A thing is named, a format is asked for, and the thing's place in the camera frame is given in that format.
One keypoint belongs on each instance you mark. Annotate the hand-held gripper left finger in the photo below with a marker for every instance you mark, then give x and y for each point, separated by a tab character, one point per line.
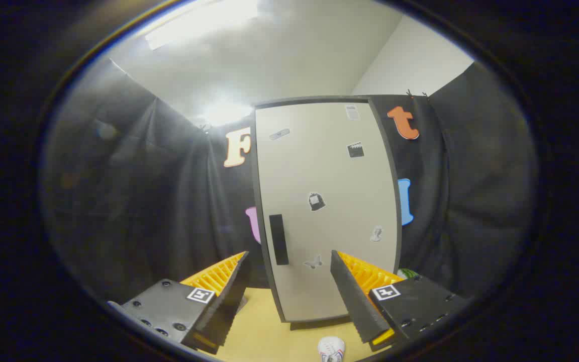
229	306

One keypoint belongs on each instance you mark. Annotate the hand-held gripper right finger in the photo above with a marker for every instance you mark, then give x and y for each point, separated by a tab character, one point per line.
355	301

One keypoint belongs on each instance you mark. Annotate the white shoe with chevron stripes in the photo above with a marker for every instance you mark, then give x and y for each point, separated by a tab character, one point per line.
331	348

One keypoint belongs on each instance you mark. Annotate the white shoe cabinet door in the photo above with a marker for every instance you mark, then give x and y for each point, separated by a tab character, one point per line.
319	176

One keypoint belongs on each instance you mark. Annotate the grey shoe cabinet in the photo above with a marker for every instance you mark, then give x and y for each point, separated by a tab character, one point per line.
309	101

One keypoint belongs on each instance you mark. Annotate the watermelon slice toy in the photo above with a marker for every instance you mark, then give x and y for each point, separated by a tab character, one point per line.
408	273

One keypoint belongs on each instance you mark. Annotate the black backdrop cloth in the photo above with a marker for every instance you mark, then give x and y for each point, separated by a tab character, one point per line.
143	201

